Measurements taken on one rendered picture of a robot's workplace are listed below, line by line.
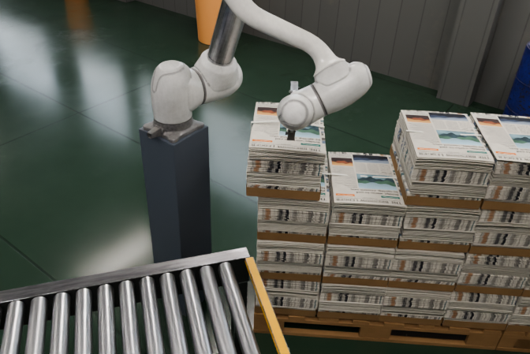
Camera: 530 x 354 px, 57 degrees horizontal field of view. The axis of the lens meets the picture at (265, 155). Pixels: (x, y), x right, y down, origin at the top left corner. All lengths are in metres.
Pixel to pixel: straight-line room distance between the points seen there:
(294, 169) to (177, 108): 0.50
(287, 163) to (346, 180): 0.34
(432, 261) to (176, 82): 1.27
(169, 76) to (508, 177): 1.31
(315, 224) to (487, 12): 3.04
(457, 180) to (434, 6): 3.12
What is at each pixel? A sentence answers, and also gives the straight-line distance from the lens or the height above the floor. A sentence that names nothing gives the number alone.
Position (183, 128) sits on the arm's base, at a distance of 1.97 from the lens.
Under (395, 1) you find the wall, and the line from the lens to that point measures 5.06.
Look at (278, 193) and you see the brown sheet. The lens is 1.90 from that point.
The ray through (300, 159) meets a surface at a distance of 1.81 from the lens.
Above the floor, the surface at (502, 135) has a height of 1.07.
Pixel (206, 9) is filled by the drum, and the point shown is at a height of 0.40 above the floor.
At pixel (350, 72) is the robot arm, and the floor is 1.47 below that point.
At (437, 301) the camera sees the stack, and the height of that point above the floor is 0.31.
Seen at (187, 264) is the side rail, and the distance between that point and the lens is 1.70.
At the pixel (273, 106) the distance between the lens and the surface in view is 2.06.
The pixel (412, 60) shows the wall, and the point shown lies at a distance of 5.12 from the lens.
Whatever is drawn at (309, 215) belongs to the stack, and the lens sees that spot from 1.98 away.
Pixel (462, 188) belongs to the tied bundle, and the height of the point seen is 0.93.
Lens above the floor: 2.01
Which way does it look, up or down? 33 degrees down
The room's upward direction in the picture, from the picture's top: 3 degrees clockwise
